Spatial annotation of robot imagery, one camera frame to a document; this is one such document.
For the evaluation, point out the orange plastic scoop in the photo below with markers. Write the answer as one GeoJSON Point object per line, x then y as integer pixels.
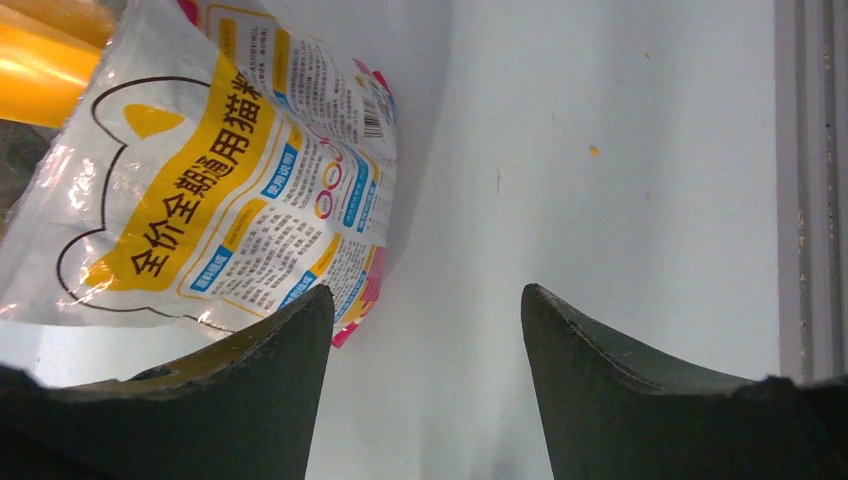
{"type": "Point", "coordinates": [49, 50]}

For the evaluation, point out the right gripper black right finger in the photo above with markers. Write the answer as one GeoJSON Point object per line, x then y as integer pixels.
{"type": "Point", "coordinates": [613, 407]}

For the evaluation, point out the white yellow pet food bag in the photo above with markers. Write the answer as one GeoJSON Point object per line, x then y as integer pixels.
{"type": "Point", "coordinates": [219, 165]}

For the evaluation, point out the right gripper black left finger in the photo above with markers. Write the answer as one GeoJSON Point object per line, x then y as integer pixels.
{"type": "Point", "coordinates": [243, 407]}

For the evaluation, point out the aluminium frame post right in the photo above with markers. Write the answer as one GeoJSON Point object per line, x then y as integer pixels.
{"type": "Point", "coordinates": [811, 167]}

